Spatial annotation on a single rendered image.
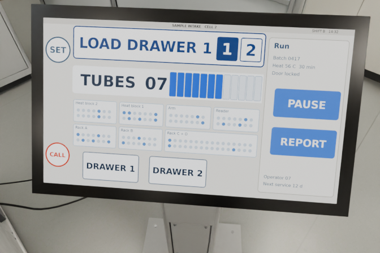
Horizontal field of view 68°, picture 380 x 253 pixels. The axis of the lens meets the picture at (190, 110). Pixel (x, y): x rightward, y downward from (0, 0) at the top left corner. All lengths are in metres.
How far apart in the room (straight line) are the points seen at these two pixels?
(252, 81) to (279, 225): 1.20
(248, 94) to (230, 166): 0.12
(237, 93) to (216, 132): 0.07
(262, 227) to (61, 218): 1.01
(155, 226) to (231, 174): 1.04
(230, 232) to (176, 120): 1.08
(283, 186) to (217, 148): 0.12
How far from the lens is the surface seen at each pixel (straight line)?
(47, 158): 0.53
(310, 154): 0.48
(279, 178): 0.48
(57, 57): 0.50
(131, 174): 0.48
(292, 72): 0.46
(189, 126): 0.45
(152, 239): 1.46
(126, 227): 1.54
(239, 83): 0.44
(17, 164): 1.96
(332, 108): 0.48
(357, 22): 0.50
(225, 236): 1.46
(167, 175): 0.47
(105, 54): 0.47
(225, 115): 0.44
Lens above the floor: 1.40
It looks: 46 degrees down
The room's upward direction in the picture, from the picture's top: straight up
